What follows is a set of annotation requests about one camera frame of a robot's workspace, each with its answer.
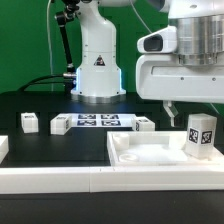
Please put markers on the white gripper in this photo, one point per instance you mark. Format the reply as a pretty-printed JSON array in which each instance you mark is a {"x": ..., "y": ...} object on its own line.
[{"x": 162, "y": 77}]

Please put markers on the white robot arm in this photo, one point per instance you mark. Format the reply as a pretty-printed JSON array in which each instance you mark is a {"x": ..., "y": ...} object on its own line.
[{"x": 182, "y": 62}]

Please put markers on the fiducial marker sheet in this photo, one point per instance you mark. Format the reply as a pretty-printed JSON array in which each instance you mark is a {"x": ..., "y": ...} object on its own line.
[{"x": 97, "y": 120}]

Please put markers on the white left barrier piece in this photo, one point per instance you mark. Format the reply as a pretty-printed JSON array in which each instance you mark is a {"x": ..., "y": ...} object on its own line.
[{"x": 4, "y": 148}]

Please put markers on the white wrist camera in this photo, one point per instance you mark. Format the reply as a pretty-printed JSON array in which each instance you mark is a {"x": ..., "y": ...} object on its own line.
[{"x": 160, "y": 42}]

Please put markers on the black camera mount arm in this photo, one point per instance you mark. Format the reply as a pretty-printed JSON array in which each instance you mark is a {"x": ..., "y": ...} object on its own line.
[{"x": 62, "y": 18}]

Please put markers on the white front barrier wall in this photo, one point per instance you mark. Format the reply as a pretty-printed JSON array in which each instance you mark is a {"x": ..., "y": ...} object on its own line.
[{"x": 109, "y": 179}]

